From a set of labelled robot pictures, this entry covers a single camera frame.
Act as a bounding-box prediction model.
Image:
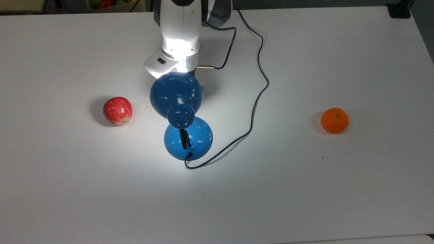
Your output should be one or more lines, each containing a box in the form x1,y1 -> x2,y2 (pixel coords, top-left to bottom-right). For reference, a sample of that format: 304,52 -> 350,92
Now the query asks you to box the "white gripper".
144,48 -> 198,79

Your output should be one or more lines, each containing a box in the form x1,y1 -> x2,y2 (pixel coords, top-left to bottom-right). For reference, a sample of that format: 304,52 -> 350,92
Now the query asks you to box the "blue desk lamp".
150,72 -> 213,161

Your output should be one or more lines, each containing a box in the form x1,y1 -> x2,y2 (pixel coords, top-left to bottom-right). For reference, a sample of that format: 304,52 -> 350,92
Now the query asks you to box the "bright red apple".
103,97 -> 133,126

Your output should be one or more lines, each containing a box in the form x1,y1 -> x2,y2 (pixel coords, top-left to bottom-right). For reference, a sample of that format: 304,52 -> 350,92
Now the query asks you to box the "cardboard box with fruit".
85,0 -> 147,13

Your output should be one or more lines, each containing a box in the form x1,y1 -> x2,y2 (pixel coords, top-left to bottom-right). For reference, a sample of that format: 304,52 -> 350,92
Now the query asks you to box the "beige side table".
0,0 -> 46,14

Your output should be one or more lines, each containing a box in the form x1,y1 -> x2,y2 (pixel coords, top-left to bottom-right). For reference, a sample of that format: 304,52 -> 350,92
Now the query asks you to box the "orange mandarin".
320,107 -> 350,135

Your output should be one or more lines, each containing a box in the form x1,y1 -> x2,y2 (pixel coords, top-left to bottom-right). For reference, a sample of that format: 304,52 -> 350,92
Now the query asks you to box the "black table clamp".
386,0 -> 413,19

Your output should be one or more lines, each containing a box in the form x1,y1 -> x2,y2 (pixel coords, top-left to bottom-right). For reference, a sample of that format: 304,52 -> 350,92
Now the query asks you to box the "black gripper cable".
197,20 -> 237,70

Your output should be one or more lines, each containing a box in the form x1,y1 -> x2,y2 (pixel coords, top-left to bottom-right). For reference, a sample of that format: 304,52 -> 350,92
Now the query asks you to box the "black lamp power cable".
184,9 -> 270,169

